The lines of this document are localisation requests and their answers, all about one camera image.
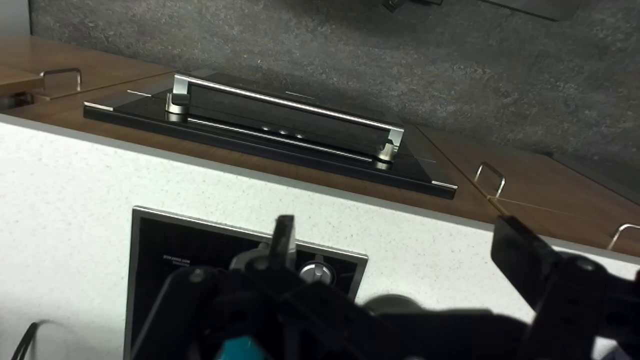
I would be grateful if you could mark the wooden cabinet drawer fronts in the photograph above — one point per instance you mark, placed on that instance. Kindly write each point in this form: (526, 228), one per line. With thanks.
(543, 192)

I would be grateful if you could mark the black cooktop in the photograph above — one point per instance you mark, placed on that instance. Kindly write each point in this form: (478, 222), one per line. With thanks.
(167, 242)

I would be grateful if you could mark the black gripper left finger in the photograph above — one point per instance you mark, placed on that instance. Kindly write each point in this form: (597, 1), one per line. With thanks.
(282, 236)

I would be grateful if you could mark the silver stove knob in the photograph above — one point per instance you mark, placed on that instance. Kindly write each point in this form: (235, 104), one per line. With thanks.
(257, 258)
(317, 273)

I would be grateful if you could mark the silver drawer handle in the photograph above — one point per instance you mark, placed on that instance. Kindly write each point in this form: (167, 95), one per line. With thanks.
(490, 179)
(620, 233)
(71, 78)

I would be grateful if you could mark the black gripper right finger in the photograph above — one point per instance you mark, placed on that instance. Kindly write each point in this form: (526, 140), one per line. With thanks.
(531, 264)

